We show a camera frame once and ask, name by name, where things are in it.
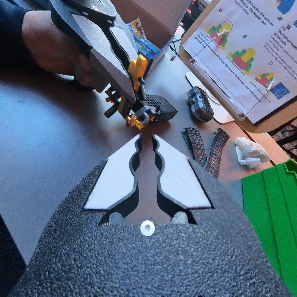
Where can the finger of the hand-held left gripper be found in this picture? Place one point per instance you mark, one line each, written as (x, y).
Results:
(104, 58)
(124, 44)

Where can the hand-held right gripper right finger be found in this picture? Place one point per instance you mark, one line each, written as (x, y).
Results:
(183, 183)

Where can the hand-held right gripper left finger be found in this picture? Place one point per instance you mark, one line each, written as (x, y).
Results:
(109, 183)

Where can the yellow perforated beam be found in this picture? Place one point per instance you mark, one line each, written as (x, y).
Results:
(133, 69)

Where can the black perforated brick model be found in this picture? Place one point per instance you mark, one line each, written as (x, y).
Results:
(162, 109)

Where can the green storage bin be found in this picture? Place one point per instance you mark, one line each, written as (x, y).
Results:
(271, 220)

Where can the person's left forearm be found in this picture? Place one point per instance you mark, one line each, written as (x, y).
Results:
(11, 30)

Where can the grey desk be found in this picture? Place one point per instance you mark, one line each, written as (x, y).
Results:
(58, 139)

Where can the person's left hand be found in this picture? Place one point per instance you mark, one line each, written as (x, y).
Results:
(51, 46)

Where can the colourful instruction booklet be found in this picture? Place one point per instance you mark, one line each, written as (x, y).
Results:
(141, 44)

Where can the grey tread track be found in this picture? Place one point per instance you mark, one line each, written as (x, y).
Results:
(217, 153)
(196, 148)

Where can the dark blue cardboard box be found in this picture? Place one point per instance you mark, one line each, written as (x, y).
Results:
(162, 18)

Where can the wooden display board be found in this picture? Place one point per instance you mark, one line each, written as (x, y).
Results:
(266, 126)

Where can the printed instruction sheet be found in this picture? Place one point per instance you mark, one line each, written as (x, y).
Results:
(243, 34)

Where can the person's dark clothed body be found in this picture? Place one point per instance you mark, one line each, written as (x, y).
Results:
(9, 255)

